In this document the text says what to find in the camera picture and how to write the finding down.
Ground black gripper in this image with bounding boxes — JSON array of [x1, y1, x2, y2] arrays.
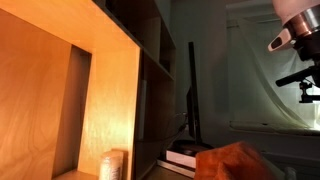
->
[[294, 32, 320, 87]]

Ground orange towel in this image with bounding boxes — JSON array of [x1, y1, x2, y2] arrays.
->
[[194, 142, 276, 180]]

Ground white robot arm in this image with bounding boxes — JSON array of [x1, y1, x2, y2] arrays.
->
[[268, 0, 320, 87]]

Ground black computer monitor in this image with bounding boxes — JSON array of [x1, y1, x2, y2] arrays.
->
[[187, 42, 202, 143]]

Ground dark round bowl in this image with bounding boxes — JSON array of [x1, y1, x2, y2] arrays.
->
[[172, 140, 212, 156]]

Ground stacked books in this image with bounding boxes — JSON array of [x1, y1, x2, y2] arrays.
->
[[157, 150, 196, 178]]

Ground white cylindrical container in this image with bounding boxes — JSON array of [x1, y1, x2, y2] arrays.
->
[[99, 151, 124, 180]]

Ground wooden shelf unit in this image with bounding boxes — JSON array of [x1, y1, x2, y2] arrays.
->
[[0, 0, 171, 180]]

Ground black camera on stand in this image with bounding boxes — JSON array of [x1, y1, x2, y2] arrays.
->
[[276, 66, 320, 103]]

